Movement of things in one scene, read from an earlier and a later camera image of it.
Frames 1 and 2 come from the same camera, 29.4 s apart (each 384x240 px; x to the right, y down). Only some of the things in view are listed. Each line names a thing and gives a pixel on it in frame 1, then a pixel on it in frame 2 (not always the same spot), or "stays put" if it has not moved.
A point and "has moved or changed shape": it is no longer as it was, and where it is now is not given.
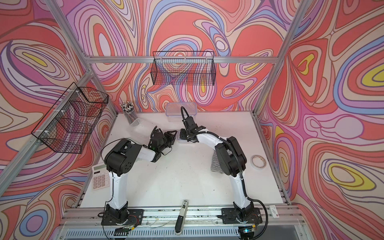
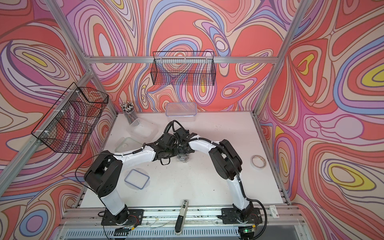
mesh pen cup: (129, 112) stays put
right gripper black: (182, 134) -> (181, 150)
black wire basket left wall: (69, 125) stays put
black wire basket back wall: (186, 68) stays put
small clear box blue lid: (181, 141) has moved or changed shape
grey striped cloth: (215, 165) has moved or changed shape
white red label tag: (274, 211) stays put
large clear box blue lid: (173, 112) stays put
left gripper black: (171, 138) -> (175, 147)
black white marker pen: (181, 217) stays put
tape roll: (258, 161) stays put
